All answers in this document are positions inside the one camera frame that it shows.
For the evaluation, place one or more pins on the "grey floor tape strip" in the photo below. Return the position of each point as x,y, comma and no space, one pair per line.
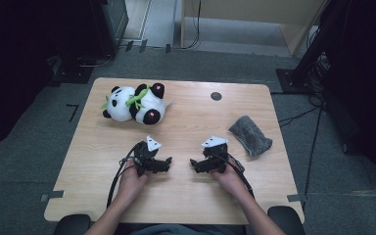
295,197
52,195

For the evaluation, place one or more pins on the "person's dark clothing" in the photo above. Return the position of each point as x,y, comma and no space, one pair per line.
179,230

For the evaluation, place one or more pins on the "panda plush toy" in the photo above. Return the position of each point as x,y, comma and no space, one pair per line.
137,104

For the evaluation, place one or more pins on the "black curtain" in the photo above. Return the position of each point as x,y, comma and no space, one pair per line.
19,65

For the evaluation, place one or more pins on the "black cabinet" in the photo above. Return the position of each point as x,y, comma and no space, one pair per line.
111,23

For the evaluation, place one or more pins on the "grey fuzzy cloth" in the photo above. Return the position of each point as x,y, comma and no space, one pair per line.
250,135

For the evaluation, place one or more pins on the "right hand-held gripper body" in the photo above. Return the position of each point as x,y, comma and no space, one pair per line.
217,158

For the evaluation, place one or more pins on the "person's left hand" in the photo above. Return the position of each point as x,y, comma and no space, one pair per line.
130,182

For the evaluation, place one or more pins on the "round black table grommet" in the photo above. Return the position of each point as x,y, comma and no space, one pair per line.
216,96

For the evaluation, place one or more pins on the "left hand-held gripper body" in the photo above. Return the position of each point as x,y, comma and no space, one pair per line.
143,156

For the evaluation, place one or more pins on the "black chair armrest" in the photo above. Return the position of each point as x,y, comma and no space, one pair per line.
287,220
73,225

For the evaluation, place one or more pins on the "black stand base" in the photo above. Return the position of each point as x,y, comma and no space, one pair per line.
290,81

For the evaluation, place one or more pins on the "person's right hand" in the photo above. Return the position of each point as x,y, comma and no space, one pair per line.
230,181

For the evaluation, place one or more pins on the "black floor plate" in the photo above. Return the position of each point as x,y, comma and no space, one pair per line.
73,73

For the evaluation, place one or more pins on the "light wooden furniture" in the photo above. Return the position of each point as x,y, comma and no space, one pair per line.
248,9

